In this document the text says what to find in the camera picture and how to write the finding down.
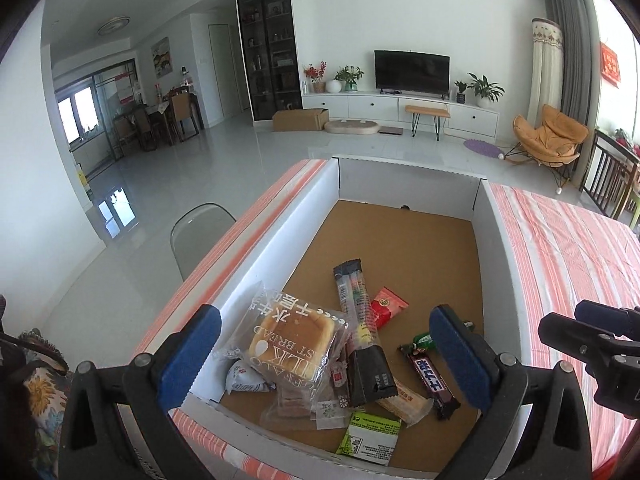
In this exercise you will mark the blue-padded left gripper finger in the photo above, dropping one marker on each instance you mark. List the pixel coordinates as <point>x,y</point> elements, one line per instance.
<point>117,423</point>

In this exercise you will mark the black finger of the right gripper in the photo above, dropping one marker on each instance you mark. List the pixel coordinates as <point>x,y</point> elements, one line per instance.
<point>568,336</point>

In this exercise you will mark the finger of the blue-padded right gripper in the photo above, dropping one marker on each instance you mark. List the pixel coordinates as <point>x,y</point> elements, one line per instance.
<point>532,424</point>

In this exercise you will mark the brown chocolate bar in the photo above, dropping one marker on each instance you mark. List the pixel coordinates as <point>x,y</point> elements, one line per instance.
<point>445,401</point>

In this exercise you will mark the small white pastry pack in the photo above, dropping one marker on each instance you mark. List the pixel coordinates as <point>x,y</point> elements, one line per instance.
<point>411,407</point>

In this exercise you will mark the green tube snack pack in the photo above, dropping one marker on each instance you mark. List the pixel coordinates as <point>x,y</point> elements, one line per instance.
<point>423,342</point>

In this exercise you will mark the triangular white snack pack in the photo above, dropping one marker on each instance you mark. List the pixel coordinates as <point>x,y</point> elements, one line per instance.
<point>241,377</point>

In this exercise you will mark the green white snack packet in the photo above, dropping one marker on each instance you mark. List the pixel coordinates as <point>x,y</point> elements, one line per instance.
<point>371,438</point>

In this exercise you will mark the long black snack pack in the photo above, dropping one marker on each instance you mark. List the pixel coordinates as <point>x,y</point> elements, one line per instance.
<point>369,375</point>

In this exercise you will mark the red sausage snack pack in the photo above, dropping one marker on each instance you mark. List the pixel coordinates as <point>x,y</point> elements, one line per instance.
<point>385,306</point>

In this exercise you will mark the bread loaf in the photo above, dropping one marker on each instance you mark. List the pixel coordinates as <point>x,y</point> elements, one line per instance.
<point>289,341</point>

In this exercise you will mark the brown hawthorn roll pack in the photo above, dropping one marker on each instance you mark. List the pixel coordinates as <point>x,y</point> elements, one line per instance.
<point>340,381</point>

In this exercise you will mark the clear bag of brown bars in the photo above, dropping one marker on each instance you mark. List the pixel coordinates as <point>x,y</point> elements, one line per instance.
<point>299,410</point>

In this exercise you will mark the floral cushion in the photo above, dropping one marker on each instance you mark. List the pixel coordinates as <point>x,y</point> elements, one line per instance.
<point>35,383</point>

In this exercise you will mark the striped orange tablecloth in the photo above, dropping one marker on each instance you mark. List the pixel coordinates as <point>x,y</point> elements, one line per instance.
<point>565,254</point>

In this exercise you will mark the dark wooden chair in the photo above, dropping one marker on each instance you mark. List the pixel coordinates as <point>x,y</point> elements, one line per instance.
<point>609,178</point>

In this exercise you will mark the orange lounge chair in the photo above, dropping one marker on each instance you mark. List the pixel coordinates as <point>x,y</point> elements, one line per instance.
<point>554,144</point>

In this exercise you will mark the purple round floor mat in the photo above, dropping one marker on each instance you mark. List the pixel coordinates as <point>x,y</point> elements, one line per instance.
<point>484,148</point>

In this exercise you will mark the transparent grey chair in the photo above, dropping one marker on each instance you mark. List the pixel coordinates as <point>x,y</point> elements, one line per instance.
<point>196,232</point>

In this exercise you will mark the white cardboard box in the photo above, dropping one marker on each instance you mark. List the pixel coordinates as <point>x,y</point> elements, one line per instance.
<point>434,236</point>

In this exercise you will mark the white tv cabinet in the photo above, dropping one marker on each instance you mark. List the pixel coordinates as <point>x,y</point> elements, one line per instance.
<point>465,122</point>

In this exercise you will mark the covered standing air conditioner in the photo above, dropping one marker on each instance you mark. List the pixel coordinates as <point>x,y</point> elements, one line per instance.
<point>547,72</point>

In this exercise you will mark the large green potted plant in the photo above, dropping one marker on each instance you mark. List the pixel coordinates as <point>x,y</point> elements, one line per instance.
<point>487,93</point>

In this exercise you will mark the small dark potted plant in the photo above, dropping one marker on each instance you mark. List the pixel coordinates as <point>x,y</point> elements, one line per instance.
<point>461,87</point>

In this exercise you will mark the small wooden bench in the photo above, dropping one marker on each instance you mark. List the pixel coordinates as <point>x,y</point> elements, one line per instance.
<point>439,115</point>

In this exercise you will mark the beige pet bed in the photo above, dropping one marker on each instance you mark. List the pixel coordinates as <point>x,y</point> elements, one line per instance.
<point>348,126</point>

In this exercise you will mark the black flat television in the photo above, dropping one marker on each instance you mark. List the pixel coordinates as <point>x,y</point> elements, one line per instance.
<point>412,72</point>

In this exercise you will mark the dining table with chairs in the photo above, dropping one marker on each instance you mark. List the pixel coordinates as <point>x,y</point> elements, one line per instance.
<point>176,118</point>

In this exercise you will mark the grey curtain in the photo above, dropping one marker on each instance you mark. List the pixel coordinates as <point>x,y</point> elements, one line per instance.
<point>579,90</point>

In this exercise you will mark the green plant in vase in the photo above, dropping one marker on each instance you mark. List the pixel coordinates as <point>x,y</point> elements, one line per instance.
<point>349,76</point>

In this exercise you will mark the white round vase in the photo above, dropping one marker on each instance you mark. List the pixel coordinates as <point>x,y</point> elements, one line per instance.
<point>334,86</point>

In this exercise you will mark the brown cardboard box on floor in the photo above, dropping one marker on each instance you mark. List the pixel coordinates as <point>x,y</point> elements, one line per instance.
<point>312,119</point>

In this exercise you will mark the red flower vase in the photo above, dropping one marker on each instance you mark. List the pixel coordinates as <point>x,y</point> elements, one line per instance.
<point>315,75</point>

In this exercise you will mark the round ceiling lamp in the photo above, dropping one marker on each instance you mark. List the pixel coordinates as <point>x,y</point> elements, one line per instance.
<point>113,25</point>

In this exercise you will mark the black glass display cabinet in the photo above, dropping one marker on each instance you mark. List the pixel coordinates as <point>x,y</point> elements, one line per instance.
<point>269,56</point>

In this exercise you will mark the red wall hanging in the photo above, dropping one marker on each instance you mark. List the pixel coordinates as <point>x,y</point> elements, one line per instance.
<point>610,69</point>

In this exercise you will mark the framed wall painting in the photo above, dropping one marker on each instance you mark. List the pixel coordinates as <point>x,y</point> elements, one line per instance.
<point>161,58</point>

